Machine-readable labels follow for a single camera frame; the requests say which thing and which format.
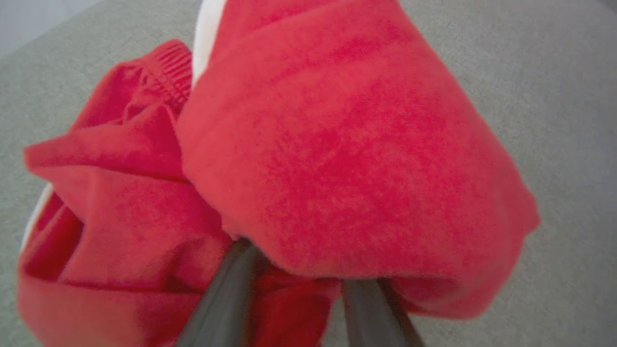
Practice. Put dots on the red shorts with white trim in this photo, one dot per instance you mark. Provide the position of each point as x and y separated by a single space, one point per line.
347 154

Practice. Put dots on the grey fabric sofa cushion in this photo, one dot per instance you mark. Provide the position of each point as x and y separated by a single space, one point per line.
554 86

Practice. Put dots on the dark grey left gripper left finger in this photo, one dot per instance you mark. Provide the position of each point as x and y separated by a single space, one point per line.
226 299

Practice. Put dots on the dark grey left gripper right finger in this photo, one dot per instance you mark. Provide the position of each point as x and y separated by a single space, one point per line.
376 318

